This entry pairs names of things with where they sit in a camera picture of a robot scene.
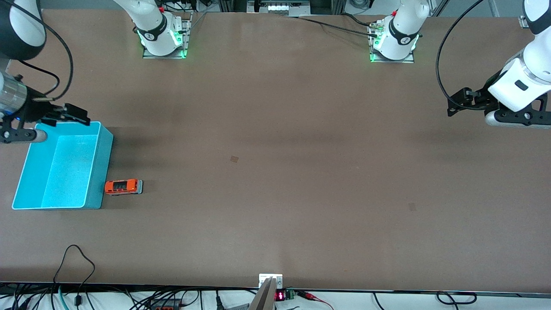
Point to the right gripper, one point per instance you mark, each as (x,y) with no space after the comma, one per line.
(33,110)

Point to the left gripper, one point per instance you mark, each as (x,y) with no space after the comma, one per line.
(481,100)

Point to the orange toy bus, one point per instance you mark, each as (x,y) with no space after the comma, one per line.
(122,186)

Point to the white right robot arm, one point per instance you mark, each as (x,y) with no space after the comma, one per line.
(150,26)

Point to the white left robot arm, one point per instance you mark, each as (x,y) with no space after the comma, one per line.
(400,34)

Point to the blue plastic box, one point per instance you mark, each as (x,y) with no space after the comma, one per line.
(64,172)

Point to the white light device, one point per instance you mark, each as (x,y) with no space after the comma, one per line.
(286,7)

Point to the orange power strip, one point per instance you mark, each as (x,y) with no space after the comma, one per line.
(165,305)

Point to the grey aluminium bar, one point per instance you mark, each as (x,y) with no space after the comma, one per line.
(263,299)

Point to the red digit display module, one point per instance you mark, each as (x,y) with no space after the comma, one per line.
(282,296)

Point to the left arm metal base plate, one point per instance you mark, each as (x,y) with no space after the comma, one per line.
(407,60)

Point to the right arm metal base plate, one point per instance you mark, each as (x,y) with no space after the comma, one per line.
(187,34)

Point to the silver aluminium frame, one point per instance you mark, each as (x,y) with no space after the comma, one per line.
(327,6)

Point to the white bracket plate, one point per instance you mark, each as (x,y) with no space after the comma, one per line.
(263,277)

